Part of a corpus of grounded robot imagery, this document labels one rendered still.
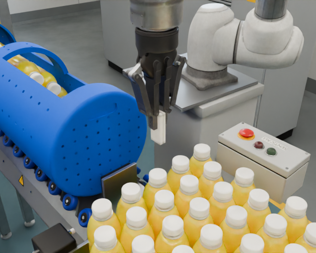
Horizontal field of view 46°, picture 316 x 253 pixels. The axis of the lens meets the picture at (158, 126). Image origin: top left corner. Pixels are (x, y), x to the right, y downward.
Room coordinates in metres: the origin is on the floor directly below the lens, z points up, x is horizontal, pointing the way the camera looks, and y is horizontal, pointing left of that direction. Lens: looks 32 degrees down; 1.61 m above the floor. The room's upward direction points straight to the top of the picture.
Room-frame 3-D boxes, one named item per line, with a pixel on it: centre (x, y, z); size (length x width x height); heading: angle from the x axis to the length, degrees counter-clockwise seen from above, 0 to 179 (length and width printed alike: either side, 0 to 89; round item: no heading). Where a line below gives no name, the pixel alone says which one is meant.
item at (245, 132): (0.78, -0.22, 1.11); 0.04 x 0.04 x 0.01
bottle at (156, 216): (0.56, -0.01, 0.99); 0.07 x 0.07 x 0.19
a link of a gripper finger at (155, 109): (0.62, 0.01, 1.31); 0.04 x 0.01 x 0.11; 41
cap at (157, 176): (0.63, 0.00, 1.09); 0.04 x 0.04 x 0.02
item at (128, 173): (0.71, 0.10, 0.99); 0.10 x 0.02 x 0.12; 132
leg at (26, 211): (1.53, 0.75, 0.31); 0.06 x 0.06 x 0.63; 42
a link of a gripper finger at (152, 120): (0.61, 0.02, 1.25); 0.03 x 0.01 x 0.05; 131
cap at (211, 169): (0.65, -0.12, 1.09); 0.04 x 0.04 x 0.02
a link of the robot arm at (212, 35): (1.32, -0.20, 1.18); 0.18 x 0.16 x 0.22; 71
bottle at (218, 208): (0.58, -0.14, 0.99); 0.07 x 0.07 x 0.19
